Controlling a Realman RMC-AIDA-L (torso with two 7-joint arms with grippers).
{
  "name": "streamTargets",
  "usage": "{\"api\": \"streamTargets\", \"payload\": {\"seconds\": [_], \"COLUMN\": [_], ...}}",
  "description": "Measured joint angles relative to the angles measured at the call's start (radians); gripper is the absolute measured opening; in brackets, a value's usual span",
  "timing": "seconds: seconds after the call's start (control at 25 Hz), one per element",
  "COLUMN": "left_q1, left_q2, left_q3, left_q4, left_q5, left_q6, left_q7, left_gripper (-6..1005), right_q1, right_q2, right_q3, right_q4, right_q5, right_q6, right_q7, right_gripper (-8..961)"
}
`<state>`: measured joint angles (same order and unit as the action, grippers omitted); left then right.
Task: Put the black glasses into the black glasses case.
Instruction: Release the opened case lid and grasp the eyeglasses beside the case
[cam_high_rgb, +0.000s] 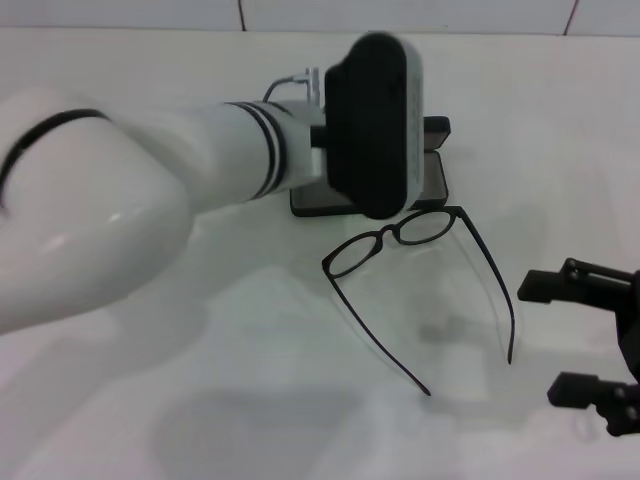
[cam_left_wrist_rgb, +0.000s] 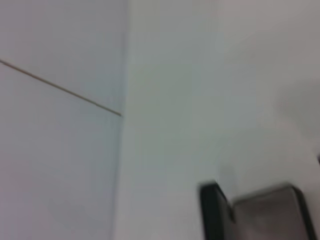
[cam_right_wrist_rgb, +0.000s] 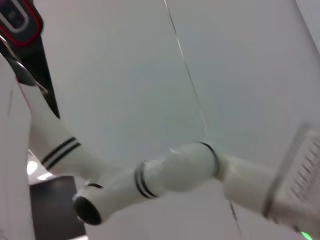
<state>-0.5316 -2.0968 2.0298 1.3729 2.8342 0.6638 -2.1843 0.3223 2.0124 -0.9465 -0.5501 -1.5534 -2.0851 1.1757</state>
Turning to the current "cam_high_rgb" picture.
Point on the black glasses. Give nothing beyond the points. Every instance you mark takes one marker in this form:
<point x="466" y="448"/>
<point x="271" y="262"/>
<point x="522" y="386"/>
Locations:
<point x="386" y="231"/>

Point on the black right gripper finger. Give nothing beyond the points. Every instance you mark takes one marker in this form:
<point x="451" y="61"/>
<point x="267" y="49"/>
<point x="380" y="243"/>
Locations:
<point x="537" y="287"/>
<point x="572" y="390"/>

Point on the black glasses case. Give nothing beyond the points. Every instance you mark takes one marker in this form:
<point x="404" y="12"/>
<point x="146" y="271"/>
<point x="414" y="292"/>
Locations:
<point x="437" y="131"/>

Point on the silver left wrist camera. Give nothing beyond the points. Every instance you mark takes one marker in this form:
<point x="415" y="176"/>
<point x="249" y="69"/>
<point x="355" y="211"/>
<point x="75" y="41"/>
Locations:
<point x="370" y="125"/>

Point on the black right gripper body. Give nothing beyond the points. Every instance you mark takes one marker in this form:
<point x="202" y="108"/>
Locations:
<point x="631" y="325"/>

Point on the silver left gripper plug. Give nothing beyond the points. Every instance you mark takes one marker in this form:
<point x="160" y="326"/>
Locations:
<point x="312" y="85"/>

